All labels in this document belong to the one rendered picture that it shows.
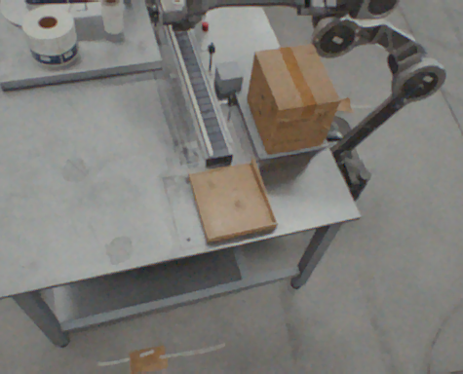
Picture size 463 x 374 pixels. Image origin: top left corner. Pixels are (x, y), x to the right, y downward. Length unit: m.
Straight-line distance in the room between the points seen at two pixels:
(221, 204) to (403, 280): 1.35
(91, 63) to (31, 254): 0.87
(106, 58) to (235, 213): 0.90
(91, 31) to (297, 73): 0.98
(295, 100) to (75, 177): 0.86
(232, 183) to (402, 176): 1.55
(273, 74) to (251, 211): 0.51
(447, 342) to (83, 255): 1.90
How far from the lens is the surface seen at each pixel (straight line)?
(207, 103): 2.02
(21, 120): 2.11
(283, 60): 1.89
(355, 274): 2.73
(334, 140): 2.64
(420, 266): 2.90
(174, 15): 2.05
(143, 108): 2.07
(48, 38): 2.12
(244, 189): 1.84
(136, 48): 2.25
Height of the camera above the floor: 2.38
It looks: 58 degrees down
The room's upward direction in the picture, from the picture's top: 11 degrees clockwise
